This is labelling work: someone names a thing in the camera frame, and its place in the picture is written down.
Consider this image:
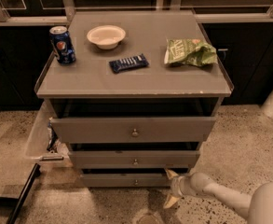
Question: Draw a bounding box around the green chip bag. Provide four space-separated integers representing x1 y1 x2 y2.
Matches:
164 39 218 67

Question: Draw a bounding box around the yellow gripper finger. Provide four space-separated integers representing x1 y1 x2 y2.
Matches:
165 168 179 180
163 193 181 209

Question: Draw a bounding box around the grey drawer cabinet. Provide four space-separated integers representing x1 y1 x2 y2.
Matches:
36 11 233 178

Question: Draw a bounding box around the blue pepsi can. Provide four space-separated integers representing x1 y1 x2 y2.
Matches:
49 26 75 65

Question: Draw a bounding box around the black metal bar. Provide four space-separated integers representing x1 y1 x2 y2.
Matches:
6 163 40 224

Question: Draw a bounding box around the white paper bowl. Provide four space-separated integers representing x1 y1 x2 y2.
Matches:
87 25 126 50

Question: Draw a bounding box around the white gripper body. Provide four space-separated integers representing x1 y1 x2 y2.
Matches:
171 175 192 198

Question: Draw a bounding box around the grey bottom drawer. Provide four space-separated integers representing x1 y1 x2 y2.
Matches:
80 174 170 188

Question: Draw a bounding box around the grey top drawer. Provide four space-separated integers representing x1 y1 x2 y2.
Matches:
51 117 215 143

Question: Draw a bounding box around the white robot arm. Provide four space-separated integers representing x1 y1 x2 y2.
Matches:
163 169 273 224

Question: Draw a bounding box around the dark blue snack bar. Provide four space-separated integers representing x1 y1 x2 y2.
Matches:
109 54 149 74

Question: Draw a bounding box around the grey drawer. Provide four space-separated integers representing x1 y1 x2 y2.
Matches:
69 150 200 169
51 117 215 143
80 174 170 188

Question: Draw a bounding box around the grey middle drawer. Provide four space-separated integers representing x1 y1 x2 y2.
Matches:
69 150 200 169

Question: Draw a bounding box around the metal window frame rail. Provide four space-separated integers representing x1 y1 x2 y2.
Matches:
0 0 273 27

